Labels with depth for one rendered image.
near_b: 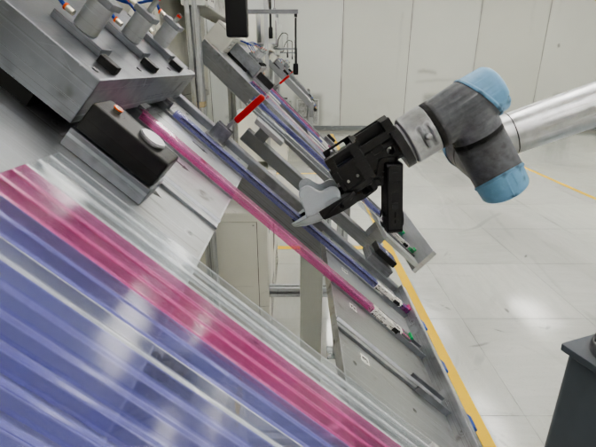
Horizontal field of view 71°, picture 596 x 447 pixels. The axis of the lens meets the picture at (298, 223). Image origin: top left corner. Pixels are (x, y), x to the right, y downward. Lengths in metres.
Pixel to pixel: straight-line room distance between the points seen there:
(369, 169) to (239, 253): 1.09
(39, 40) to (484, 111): 0.53
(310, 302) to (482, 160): 0.64
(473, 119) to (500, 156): 0.07
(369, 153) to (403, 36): 7.74
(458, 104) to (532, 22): 8.51
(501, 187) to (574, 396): 0.63
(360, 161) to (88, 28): 0.38
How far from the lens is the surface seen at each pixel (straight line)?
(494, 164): 0.68
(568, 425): 1.23
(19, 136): 0.38
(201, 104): 1.49
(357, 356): 0.49
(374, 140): 0.64
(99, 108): 0.39
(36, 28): 0.42
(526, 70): 9.13
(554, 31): 9.33
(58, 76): 0.41
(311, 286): 1.12
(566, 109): 0.85
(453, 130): 0.65
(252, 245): 1.64
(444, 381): 0.64
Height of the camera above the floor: 1.13
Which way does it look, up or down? 20 degrees down
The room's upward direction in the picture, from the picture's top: straight up
